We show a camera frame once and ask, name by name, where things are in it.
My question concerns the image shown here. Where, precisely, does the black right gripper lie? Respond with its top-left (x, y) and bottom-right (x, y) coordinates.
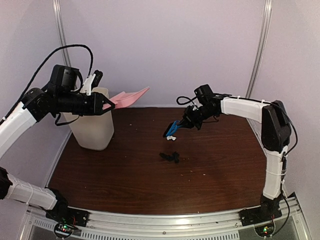
top-left (178, 104), bottom-right (216, 130)

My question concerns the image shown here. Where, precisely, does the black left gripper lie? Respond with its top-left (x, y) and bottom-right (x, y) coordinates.
top-left (55, 90), bottom-right (115, 116)

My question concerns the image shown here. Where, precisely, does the pink plastic dustpan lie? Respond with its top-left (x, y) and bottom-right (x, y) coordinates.
top-left (109, 86), bottom-right (150, 109)

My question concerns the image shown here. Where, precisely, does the blue hand brush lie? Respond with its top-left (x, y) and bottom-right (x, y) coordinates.
top-left (162, 120), bottom-right (180, 138)

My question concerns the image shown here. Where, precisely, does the white paper scrap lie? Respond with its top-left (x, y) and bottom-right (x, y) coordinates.
top-left (166, 135), bottom-right (177, 141)

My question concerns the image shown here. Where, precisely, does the black paper scrap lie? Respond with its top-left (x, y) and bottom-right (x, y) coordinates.
top-left (159, 151), bottom-right (180, 164)

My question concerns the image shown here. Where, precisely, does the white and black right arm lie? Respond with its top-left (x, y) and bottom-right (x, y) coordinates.
top-left (179, 84), bottom-right (292, 221)

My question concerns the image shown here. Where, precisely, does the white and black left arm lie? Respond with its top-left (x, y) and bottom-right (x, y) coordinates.
top-left (0, 65), bottom-right (116, 222)

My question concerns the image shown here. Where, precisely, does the cream plastic waste bin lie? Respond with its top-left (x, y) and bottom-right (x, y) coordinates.
top-left (67, 86), bottom-right (115, 151)

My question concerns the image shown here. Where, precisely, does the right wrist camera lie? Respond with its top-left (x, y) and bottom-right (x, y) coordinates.
top-left (185, 105), bottom-right (198, 113)

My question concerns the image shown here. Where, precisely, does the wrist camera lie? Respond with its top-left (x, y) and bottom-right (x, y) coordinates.
top-left (185, 105), bottom-right (198, 113)
top-left (80, 70), bottom-right (103, 96)

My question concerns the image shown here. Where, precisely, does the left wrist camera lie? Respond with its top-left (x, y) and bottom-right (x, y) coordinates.
top-left (80, 70), bottom-right (103, 96)

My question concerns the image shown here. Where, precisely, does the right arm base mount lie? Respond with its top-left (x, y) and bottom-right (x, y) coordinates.
top-left (238, 195), bottom-right (283, 238)

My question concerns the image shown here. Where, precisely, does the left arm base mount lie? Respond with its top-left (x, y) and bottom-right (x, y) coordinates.
top-left (43, 188), bottom-right (89, 240)

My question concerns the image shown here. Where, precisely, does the right aluminium frame post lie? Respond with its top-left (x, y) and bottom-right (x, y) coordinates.
top-left (244, 0), bottom-right (273, 100)

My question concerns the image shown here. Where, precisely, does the front aluminium rail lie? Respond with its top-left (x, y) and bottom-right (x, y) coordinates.
top-left (18, 198), bottom-right (315, 240)

